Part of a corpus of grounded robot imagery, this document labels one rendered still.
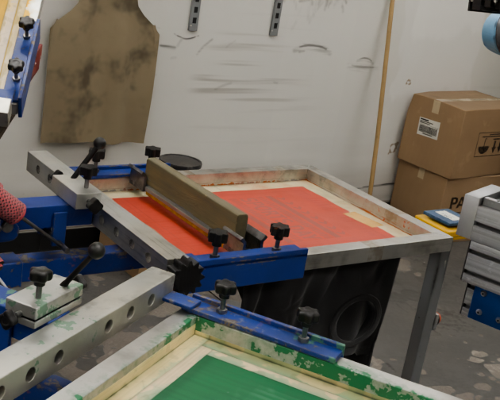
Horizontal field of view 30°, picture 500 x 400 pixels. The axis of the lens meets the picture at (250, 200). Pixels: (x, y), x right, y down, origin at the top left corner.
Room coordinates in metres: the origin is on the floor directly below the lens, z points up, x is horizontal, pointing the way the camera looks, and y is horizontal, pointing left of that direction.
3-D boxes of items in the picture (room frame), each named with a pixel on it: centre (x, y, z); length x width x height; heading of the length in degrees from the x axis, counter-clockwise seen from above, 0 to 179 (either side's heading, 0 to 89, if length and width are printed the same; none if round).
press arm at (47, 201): (1.84, 0.41, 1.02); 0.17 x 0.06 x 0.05; 128
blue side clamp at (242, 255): (1.82, -0.01, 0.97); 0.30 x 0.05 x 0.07; 128
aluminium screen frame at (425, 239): (2.19, -0.03, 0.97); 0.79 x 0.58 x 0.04; 128
